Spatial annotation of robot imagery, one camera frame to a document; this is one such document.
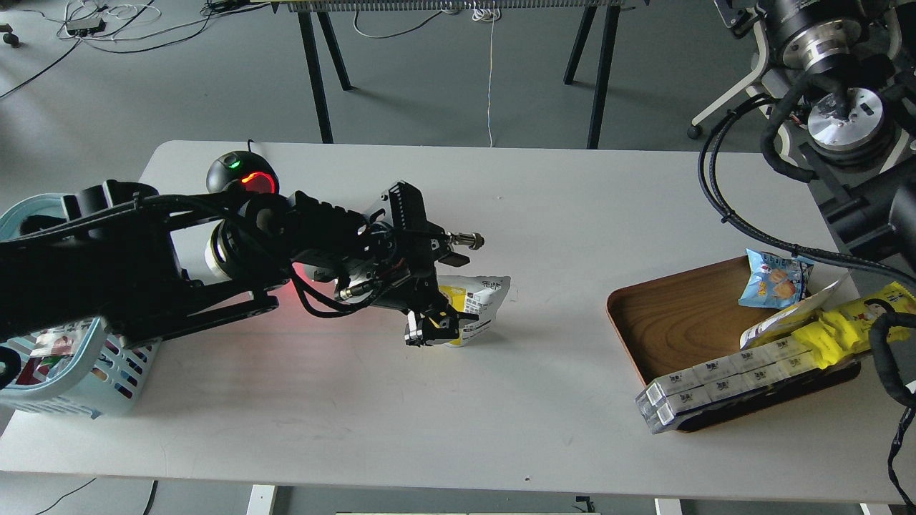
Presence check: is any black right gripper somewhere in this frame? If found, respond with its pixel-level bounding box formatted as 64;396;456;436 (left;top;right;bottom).
335;180;484;348

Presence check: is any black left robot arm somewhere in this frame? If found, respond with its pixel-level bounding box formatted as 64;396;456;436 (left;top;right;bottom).
2;180;408;387

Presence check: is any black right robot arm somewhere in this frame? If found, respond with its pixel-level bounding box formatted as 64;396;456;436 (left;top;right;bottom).
353;1;914;289

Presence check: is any white boxed snack pack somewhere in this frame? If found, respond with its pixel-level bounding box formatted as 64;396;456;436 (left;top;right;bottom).
634;336;818;434

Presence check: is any blue snack bag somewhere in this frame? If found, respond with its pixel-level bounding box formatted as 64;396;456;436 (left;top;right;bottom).
737;248;814;309

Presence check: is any light blue plastic basket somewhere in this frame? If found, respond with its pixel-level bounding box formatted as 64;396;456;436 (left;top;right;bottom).
1;195;158;418

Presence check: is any yellow snack bar pack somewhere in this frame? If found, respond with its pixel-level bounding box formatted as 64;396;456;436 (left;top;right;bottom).
791;283;915;369

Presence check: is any brown wooden tray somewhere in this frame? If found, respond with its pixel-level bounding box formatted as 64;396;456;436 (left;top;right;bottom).
606;257;861;433

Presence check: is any black barcode scanner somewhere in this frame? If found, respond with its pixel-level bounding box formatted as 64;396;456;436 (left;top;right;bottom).
205;145;279;195

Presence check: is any white office chair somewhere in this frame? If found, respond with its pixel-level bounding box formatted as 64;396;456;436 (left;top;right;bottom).
687;19;799;139

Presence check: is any black metal background table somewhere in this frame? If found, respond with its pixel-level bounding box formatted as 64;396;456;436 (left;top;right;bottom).
276;1;625;149

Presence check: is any white hanging cable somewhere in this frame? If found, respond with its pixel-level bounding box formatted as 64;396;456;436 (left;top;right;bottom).
471;6;500;148

